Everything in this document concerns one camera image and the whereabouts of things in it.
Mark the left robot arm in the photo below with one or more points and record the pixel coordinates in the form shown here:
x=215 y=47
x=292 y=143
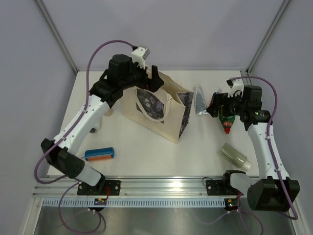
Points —
x=61 y=151

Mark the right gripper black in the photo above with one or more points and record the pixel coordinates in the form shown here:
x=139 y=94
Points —
x=226 y=101

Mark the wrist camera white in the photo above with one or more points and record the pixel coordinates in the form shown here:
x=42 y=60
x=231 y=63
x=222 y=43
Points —
x=236 y=86
x=139 y=56

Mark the beige canvas tote bag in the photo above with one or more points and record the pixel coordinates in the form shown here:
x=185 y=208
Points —
x=165 y=111

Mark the aluminium frame post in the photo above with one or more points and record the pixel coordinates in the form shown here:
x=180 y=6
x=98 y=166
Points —
x=268 y=35
x=55 y=33

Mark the blue orange lying bottle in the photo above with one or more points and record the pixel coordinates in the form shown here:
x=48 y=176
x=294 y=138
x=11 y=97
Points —
x=99 y=154

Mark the white slotted cable duct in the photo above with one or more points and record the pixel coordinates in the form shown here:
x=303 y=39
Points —
x=138 y=202

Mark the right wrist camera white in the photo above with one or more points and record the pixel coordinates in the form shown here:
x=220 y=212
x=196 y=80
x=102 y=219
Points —
x=236 y=86

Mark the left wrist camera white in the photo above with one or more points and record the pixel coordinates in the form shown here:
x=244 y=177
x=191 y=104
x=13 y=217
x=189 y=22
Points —
x=139 y=56

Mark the left aluminium frame post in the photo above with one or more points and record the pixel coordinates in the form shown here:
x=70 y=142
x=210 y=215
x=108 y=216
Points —
x=55 y=33

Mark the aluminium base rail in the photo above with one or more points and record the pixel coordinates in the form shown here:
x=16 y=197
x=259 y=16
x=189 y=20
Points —
x=131 y=187

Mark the beige pump bottle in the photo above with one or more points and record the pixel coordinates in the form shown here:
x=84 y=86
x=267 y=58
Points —
x=109 y=113

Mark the white bottle black cap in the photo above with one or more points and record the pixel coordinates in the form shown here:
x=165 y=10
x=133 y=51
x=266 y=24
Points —
x=97 y=126

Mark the lying green bottle beige cap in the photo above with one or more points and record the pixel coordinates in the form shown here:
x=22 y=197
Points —
x=235 y=157

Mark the orange blue spray bottle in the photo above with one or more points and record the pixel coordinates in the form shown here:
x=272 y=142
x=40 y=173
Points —
x=215 y=102

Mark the silver blue tube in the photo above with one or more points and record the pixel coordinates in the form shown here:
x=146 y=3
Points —
x=199 y=101

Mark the right aluminium frame post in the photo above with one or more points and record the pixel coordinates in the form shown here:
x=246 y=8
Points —
x=268 y=35

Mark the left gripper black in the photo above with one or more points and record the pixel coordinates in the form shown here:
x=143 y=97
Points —
x=152 y=84

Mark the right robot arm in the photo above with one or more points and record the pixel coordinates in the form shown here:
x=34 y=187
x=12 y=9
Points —
x=275 y=190

